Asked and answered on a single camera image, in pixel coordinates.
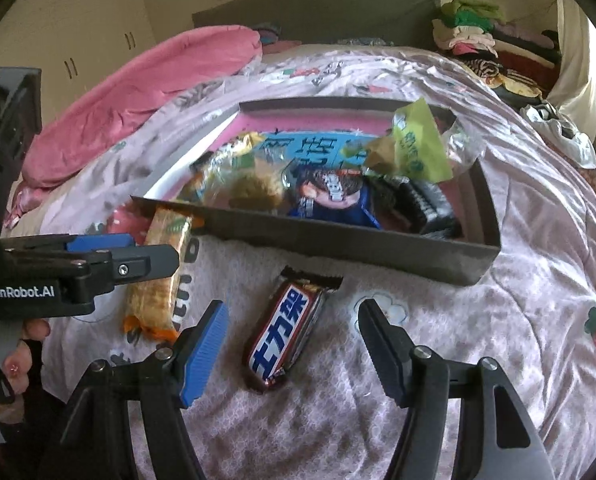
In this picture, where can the pink blanket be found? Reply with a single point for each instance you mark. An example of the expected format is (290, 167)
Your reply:
(122, 103)

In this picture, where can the orange long biscuit pack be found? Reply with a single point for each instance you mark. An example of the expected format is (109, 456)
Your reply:
(150, 305)

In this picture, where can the pink and blue book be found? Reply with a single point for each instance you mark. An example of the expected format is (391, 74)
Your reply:
(324, 138)

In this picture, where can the pile of folded clothes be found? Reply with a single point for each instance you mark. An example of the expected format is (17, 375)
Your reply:
(518, 63)

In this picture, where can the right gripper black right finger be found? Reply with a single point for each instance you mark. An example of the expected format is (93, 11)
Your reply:
(389, 347)

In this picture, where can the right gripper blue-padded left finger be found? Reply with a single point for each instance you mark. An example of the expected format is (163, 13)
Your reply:
(197, 350)

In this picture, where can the blue Oreo cookie pack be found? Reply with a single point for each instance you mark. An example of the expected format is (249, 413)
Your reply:
(332, 195)

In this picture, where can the clear bag green label snack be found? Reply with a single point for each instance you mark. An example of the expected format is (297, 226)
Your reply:
(247, 173)

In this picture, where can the clear candy bag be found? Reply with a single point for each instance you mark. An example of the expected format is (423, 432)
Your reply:
(461, 146)

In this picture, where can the dark green snack packet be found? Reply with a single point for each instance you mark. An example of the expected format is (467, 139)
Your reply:
(421, 207)

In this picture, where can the left hand red nails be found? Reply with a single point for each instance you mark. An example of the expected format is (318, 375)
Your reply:
(18, 363)

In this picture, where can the cream wardrobe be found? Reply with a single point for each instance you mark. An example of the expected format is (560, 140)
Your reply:
(76, 44)

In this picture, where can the grey bed headboard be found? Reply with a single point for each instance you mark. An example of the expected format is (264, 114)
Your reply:
(399, 22)

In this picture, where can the yellow-green snack packet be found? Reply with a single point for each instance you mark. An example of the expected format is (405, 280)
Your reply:
(413, 148)

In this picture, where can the white plastic bag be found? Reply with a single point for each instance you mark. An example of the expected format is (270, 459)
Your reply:
(559, 130)

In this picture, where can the Snickers chocolate bar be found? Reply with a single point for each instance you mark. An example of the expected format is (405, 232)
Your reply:
(285, 326)

